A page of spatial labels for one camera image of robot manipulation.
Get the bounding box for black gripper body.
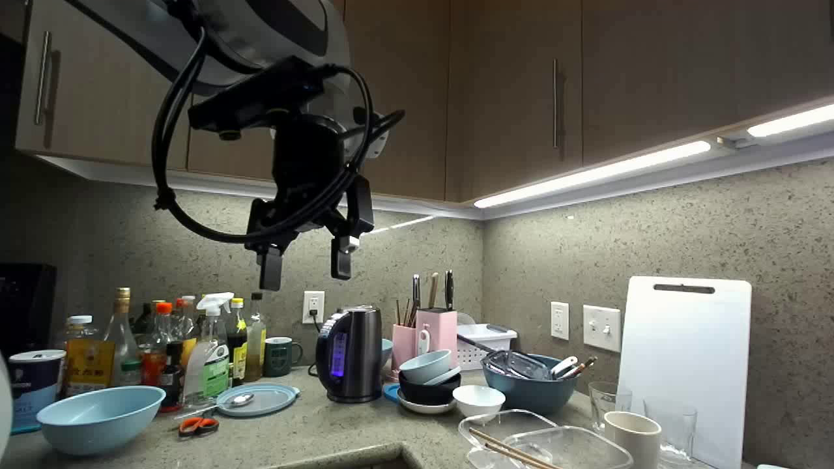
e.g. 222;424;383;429
186;59;374;252

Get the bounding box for wooden chopstick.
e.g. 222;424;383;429
467;441;550;469
472;429;555;469

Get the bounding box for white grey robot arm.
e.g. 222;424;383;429
67;0;386;289

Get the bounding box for small white bowl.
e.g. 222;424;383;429
452;385;504;418

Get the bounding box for stainless steel sink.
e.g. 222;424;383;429
275;442;422;469

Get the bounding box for light blue bowl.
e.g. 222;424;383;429
37;385;163;457

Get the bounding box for dark blue bowl with utensils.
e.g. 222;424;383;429
482;358;575;418

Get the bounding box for yellow green bottle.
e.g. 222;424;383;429
244;291;265;380

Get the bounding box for dark soy sauce bottle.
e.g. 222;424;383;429
225;298;248;385

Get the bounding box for dark green mug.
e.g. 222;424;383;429
263;337;302;377

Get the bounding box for black electric kettle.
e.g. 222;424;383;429
314;304;383;403

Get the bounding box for pink utensil cup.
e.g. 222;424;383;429
390;304;413;367

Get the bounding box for pink knife block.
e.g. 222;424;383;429
413;270;457;354

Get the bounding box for light blue plate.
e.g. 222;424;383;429
215;384;300;418

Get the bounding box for red cap sauce bottle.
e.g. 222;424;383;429
139;300;172;385

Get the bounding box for stacked grey black bowls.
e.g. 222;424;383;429
397;349;460;403

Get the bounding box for white dish rack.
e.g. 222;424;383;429
455;323;515;369

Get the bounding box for tall glass oil bottle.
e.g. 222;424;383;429
104;287;139;385

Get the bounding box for wooden upper cabinets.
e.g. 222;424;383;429
3;0;834;200

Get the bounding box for yellow label jar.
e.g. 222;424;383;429
64;316;113;397

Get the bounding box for black appliance at left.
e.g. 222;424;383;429
0;263;56;358

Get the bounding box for clear plastic container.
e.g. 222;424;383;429
457;410;555;469
517;424;632;469

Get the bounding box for white blue canister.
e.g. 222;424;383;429
7;349;64;433

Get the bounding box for white mug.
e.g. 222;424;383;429
602;411;662;469

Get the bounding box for white cutting board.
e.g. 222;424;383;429
618;276;752;469

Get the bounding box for under cabinet light strip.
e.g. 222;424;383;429
474;97;834;220

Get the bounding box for white wall outlet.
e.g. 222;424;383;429
302;289;326;326

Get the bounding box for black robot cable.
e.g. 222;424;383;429
147;23;407;247

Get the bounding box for red handled scissors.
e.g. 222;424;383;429
176;414;218;439

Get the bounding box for white outlet right wall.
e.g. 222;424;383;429
550;302;571;341

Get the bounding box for white light switch plate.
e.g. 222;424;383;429
583;304;620;351

